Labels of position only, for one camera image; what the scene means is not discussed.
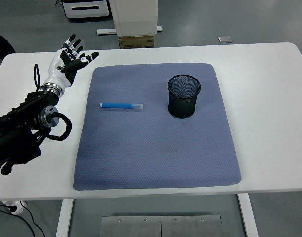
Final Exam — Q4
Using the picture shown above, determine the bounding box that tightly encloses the white table leg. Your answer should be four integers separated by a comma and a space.
237, 193, 259, 237
55, 199, 74, 237

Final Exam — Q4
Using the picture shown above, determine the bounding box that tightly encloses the tall white cabinet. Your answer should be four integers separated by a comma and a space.
110, 0, 159, 37

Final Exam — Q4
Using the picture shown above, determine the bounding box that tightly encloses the person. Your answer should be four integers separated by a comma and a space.
0, 26, 17, 72

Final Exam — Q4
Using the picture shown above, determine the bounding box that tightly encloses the black mesh pen holder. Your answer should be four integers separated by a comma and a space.
167, 75, 202, 119

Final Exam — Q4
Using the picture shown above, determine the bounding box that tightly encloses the white base bar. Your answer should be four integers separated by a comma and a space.
96, 26, 163, 35

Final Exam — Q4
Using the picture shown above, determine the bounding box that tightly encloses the white power strip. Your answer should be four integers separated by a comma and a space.
2, 200, 27, 215

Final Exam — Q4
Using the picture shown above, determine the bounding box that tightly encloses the blue-grey textured mat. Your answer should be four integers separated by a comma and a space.
73, 63, 242, 191

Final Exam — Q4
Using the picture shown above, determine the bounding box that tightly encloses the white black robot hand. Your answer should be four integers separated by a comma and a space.
43, 34, 100, 87

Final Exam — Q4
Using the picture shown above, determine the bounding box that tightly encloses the brown cardboard box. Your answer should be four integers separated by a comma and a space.
118, 35, 155, 49

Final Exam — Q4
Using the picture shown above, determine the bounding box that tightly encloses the black floor cable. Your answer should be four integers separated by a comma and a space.
0, 204, 46, 237

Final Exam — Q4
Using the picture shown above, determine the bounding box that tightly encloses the blue marker with clear cap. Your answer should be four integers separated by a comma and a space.
100, 102, 144, 111

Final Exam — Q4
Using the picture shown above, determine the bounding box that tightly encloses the white box with black slot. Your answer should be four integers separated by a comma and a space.
61, 0, 111, 19

